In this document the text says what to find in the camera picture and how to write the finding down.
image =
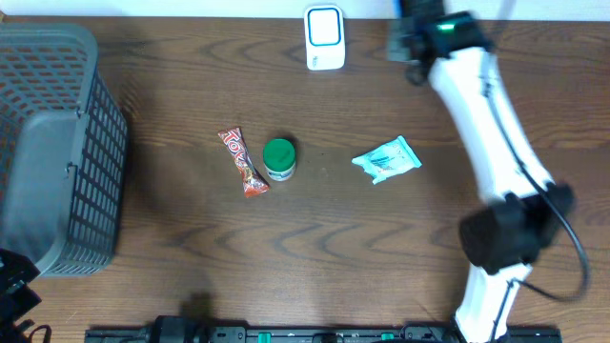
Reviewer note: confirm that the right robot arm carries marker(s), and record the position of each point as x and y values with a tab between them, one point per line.
522	206

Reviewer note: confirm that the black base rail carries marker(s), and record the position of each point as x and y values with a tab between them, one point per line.
184	330

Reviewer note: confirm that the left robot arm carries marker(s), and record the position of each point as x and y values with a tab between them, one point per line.
17	299

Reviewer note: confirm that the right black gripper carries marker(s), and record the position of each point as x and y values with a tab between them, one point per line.
401	50

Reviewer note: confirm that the grey plastic mesh basket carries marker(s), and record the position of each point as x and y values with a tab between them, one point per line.
63	150

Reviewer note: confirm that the red chocolate bar wrapper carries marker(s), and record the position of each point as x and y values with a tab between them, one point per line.
253	183

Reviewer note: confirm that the teal wet wipes pack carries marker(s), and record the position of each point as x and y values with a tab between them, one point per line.
388	160

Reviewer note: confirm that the white barcode scanner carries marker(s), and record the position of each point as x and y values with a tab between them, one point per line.
324	38

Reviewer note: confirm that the green lid jar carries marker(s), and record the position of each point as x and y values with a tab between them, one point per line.
279	158

